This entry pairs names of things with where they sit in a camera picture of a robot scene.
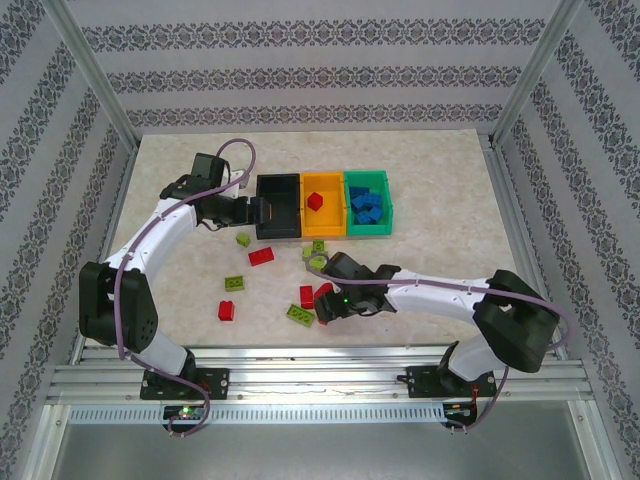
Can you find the black plastic bin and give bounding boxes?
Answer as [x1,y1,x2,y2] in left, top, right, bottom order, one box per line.
[255,173,304,240]

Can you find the green two-by-four brick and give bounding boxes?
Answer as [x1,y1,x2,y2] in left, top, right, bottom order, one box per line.
[285,303,316,329]

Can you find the green plastic bin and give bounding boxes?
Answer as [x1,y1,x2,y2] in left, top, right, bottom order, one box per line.
[343,169,395,237]

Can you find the yellow plastic bin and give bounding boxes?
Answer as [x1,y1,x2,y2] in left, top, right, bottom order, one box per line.
[299,171,349,239]

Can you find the small controller board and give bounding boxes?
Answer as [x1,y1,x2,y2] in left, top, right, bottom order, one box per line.
[443,401,477,420]

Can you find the controller board green light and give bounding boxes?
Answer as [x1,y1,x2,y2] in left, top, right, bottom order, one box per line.
[163,404,207,422]

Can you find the aluminium front rail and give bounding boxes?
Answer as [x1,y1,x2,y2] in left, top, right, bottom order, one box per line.
[47,344,592,402]

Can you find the slotted cable duct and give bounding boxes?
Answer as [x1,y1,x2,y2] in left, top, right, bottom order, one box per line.
[67,403,447,424]

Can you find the aluminium side rail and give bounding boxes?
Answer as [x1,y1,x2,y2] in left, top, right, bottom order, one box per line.
[482,134,570,361]
[69,144,140,351]

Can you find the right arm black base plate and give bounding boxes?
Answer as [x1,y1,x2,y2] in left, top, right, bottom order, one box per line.
[407,364,496,399]

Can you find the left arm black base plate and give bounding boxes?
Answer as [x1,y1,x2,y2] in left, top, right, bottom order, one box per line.
[141,368,231,401]

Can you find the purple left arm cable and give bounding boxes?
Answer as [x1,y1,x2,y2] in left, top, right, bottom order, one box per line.
[113,138,258,439]

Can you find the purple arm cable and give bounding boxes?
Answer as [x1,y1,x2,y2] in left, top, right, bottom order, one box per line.
[304,253,571,435]
[113,138,258,439]

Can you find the aluminium frame post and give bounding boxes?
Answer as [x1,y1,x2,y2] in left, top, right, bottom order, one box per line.
[42,0,140,151]
[491,0,582,147]

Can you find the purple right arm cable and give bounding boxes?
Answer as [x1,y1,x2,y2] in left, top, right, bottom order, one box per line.
[304,253,571,435]

